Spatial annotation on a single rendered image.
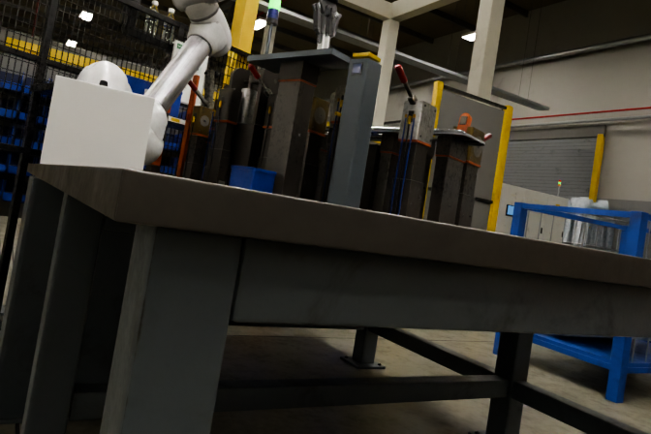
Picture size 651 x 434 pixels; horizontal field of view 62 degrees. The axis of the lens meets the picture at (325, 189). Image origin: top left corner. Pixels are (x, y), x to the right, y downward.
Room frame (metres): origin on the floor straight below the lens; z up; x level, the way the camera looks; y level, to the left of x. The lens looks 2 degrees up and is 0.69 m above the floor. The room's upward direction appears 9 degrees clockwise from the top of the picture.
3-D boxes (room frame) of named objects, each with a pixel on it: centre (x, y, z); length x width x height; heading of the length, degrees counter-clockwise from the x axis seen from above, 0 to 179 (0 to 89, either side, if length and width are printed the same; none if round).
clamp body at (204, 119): (2.27, 0.58, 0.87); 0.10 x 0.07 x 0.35; 140
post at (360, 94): (1.54, -0.06, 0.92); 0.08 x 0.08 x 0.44; 50
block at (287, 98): (1.71, 0.14, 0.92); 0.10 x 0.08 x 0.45; 50
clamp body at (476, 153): (1.89, -0.48, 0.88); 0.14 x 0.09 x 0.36; 140
